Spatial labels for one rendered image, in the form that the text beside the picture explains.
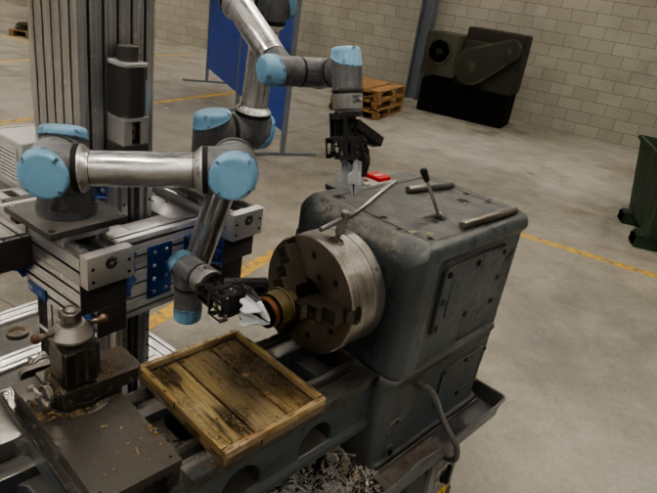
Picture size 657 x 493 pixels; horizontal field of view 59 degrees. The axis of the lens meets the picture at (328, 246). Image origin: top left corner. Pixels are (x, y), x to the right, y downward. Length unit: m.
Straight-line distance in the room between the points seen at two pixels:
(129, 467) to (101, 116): 1.03
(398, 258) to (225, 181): 0.46
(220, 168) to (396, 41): 10.90
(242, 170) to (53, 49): 0.72
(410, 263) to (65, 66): 1.08
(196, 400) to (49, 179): 0.60
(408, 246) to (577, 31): 10.02
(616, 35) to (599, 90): 0.89
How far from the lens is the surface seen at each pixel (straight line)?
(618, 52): 11.27
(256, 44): 1.55
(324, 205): 1.63
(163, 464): 1.17
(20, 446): 1.36
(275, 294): 1.39
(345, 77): 1.45
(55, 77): 1.87
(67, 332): 1.20
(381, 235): 1.50
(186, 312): 1.58
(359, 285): 1.39
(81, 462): 1.19
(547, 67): 11.40
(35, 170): 1.45
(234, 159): 1.37
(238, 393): 1.45
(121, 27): 1.82
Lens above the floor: 1.80
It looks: 24 degrees down
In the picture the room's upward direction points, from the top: 9 degrees clockwise
